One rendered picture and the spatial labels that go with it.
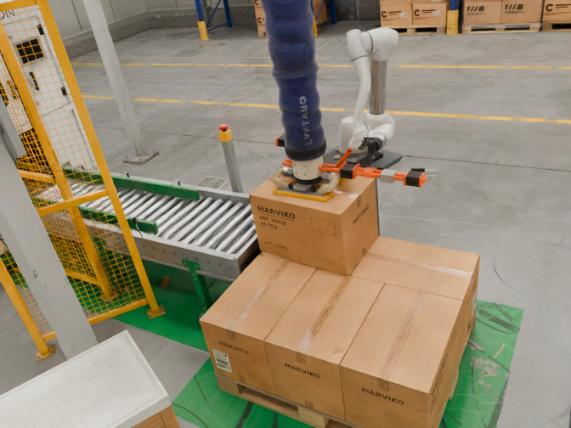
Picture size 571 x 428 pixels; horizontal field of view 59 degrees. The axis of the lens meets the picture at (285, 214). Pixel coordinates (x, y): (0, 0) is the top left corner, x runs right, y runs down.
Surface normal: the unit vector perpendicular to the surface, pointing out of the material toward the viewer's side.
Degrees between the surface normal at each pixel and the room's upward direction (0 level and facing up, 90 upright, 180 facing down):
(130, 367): 0
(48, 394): 0
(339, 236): 90
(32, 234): 90
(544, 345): 0
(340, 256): 90
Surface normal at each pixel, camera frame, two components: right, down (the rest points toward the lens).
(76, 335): 0.86, 0.15
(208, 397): -0.14, -0.85
